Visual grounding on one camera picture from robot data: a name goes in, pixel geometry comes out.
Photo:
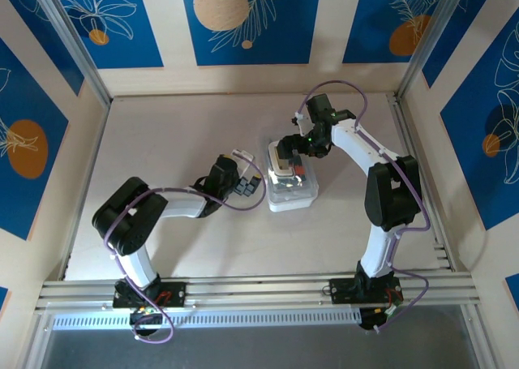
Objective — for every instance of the clear plastic tool box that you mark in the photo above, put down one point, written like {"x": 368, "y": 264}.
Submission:
{"x": 292, "y": 200}

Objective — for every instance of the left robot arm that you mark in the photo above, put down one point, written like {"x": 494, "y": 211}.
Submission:
{"x": 134, "y": 215}

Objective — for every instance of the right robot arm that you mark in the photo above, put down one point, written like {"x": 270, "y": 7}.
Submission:
{"x": 391, "y": 194}

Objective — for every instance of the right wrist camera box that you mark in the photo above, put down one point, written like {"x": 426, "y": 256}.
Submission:
{"x": 301, "y": 122}

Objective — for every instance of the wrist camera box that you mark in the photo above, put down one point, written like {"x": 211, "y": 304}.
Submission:
{"x": 301, "y": 122}
{"x": 243, "y": 158}

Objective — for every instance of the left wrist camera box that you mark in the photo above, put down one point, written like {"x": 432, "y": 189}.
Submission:
{"x": 243, "y": 158}

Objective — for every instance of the aluminium side rail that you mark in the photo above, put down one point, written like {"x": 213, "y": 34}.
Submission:
{"x": 402, "y": 121}

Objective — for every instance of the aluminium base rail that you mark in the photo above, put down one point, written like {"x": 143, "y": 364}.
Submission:
{"x": 259, "y": 294}

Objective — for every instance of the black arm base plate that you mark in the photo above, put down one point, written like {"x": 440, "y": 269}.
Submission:
{"x": 174, "y": 294}
{"x": 340, "y": 292}

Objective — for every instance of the aluminium frame post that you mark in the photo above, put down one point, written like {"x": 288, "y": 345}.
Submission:
{"x": 425, "y": 36}
{"x": 77, "y": 48}

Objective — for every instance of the aluminium frame leg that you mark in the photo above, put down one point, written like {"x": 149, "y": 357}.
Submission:
{"x": 478, "y": 340}
{"x": 36, "y": 344}

